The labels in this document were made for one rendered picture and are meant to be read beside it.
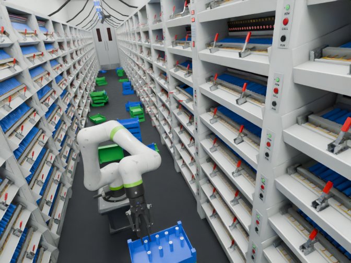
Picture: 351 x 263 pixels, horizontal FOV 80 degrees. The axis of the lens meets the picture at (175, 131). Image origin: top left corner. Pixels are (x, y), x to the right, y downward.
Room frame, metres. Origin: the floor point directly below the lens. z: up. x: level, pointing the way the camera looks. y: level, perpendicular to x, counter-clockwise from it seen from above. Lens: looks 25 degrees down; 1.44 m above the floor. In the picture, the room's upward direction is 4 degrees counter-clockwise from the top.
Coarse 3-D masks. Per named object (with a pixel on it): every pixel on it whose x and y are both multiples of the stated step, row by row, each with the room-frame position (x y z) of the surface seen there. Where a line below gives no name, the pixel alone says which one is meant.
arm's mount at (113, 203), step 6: (102, 198) 1.27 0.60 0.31; (114, 198) 1.26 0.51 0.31; (120, 198) 1.26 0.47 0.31; (126, 198) 1.25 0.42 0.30; (102, 204) 1.20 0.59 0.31; (108, 204) 1.20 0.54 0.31; (114, 204) 1.20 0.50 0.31; (120, 204) 1.20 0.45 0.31; (126, 204) 1.21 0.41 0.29; (102, 210) 1.16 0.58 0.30; (108, 210) 1.17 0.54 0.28
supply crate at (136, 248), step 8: (160, 232) 0.81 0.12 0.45; (168, 232) 0.82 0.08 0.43; (184, 232) 0.79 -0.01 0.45; (128, 240) 0.75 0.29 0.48; (136, 240) 0.77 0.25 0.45; (144, 240) 0.78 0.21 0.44; (152, 240) 0.79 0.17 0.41; (160, 240) 0.79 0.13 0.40; (176, 240) 0.79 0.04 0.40; (184, 240) 0.78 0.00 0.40; (136, 248) 0.76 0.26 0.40; (144, 248) 0.75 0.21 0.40; (152, 248) 0.75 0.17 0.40; (168, 248) 0.74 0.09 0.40; (176, 248) 0.74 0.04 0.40; (184, 248) 0.73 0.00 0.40; (192, 248) 0.68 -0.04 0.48; (136, 256) 0.71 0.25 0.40; (144, 256) 0.71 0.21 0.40; (152, 256) 0.70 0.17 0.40; (168, 256) 0.70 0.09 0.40; (176, 256) 0.70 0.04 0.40; (184, 256) 0.69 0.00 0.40; (192, 256) 0.66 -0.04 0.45
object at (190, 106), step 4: (176, 84) 1.96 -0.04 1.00; (180, 84) 1.97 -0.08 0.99; (184, 84) 1.98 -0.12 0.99; (172, 88) 1.95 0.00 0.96; (176, 96) 1.77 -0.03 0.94; (180, 96) 1.73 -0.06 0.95; (184, 96) 1.70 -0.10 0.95; (184, 104) 1.57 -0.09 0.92; (188, 104) 1.50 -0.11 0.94; (192, 104) 1.36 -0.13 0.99; (188, 108) 1.50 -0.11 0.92; (192, 108) 1.41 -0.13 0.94; (192, 112) 1.42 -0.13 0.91
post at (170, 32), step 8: (160, 0) 2.03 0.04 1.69; (168, 0) 1.96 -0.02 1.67; (176, 0) 1.98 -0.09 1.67; (168, 8) 1.96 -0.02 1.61; (176, 8) 1.98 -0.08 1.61; (168, 32) 1.96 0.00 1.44; (176, 32) 1.97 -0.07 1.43; (184, 32) 1.99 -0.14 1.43; (168, 56) 1.95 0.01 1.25; (176, 56) 1.97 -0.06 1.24; (184, 56) 1.99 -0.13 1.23; (168, 72) 1.97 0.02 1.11; (176, 80) 1.97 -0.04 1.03; (168, 88) 2.02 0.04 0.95; (176, 120) 1.96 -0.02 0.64; (176, 136) 1.96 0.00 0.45; (176, 152) 1.95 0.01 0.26; (176, 168) 1.97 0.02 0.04
